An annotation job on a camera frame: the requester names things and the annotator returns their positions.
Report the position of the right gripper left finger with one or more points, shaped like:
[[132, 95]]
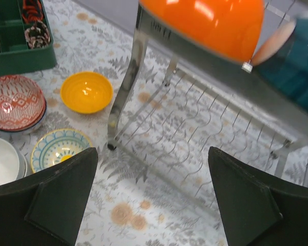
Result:
[[47, 207]]

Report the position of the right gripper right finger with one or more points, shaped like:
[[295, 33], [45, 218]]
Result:
[[257, 208]]

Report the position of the cream bowl with teal stripes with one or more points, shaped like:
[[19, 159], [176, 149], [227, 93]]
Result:
[[56, 147]]

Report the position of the white ribbed bowl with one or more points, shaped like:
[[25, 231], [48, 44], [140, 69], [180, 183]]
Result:
[[23, 168], [11, 166]]

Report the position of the red and white floral bowl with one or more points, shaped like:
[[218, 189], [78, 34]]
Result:
[[35, 126]]

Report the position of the blue zigzag red-inside bowl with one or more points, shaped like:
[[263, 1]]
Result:
[[22, 102]]

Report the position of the yellow bowl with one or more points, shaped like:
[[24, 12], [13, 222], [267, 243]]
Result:
[[86, 92]]

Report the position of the teal and white bowl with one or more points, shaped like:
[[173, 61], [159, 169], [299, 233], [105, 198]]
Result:
[[283, 60]]

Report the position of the orange bowl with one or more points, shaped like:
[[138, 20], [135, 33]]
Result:
[[228, 28]]

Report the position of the steel two-tier dish rack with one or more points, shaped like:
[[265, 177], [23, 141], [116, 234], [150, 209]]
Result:
[[176, 101]]

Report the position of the floral table mat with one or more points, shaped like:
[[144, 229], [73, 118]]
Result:
[[116, 213]]

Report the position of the green compartment tray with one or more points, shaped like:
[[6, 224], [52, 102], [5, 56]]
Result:
[[26, 41]]

